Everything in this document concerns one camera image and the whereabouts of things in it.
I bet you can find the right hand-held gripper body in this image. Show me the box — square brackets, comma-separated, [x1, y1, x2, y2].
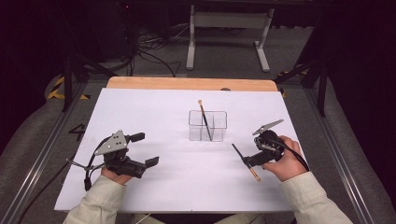
[251, 119, 286, 163]

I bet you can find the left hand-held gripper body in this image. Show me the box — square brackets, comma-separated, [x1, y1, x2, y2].
[93, 130, 148, 179]

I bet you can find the black makeup brush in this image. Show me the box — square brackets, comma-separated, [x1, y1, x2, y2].
[231, 143, 262, 183]
[197, 99, 214, 142]

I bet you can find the clear plastic organizer box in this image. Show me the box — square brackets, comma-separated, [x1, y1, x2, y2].
[188, 109, 228, 143]

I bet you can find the person's right hand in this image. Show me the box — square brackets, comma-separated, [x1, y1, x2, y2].
[262, 134, 309, 183]

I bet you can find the person's left hand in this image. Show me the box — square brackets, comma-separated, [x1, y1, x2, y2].
[101, 167, 134, 186]

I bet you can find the white table cover sheet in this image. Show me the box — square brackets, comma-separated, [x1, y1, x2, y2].
[54, 88, 318, 215]

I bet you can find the black tripod stand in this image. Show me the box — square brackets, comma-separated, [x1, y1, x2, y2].
[274, 57, 329, 118]
[60, 50, 120, 113]

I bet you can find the yellow black hazard tape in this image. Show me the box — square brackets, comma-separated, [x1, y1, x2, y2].
[46, 76, 92, 101]

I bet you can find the right hand-held gripper cable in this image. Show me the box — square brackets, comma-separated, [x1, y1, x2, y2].
[264, 137, 311, 173]

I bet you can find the hand-held gripper cable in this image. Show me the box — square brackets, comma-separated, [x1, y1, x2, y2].
[17, 134, 108, 224]
[264, 137, 311, 173]

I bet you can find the left hand-held gripper cable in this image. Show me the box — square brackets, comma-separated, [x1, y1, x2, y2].
[17, 134, 108, 224]

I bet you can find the black triangular bracket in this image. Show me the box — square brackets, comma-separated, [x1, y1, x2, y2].
[68, 123, 87, 142]

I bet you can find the aluminium floor rail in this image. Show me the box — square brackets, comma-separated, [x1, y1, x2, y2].
[303, 87, 376, 224]
[0, 82, 90, 224]

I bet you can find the bundle of floor cables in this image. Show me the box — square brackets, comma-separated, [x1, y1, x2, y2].
[124, 22, 190, 77]

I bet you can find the white metal stand frame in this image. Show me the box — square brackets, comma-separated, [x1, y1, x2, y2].
[186, 4, 276, 73]

